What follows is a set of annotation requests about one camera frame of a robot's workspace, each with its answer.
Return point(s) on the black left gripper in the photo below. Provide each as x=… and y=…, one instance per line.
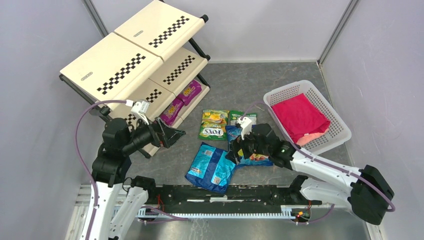
x=159, y=133

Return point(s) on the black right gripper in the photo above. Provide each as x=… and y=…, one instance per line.
x=243, y=148

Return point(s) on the dark blue fruit candy bag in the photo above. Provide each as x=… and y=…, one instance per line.
x=255, y=159

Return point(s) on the purple grape candy bag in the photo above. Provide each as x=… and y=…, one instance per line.
x=169, y=115

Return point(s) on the light blue Slendy bag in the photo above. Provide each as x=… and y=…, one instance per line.
x=211, y=170

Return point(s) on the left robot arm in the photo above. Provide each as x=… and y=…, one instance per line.
x=109, y=171

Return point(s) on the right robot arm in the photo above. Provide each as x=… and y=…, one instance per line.
x=363, y=190

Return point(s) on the green Fox's candy bag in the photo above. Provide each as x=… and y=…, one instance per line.
x=213, y=125

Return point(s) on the purple candy bag on shelf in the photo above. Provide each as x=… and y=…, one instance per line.
x=190, y=92

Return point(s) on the cream tiered shelf rack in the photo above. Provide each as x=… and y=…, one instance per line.
x=152, y=57

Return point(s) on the red cloth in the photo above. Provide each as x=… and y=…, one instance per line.
x=301, y=119

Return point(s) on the white plastic basket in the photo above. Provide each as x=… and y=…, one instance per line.
x=338, y=132

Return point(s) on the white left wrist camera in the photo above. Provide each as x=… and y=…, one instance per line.
x=139, y=110

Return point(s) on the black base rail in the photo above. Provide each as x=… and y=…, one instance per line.
x=238, y=199

